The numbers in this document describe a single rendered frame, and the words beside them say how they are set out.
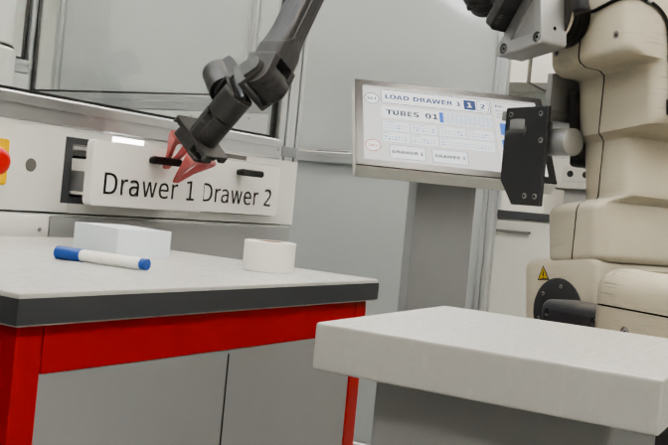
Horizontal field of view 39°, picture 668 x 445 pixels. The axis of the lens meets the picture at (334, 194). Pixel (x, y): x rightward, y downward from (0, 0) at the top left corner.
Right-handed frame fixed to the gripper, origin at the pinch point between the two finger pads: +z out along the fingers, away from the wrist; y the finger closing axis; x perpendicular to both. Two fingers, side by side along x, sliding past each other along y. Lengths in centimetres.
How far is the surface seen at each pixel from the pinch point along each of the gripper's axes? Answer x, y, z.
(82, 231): 33.6, -16.6, -1.8
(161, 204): 0.1, -2.6, 5.7
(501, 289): -287, 8, 59
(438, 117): -96, 10, -20
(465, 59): -162, 45, -24
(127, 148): 9.8, 3.8, -1.0
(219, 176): -21.7, 5.0, 4.3
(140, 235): 33.1, -24.1, -9.3
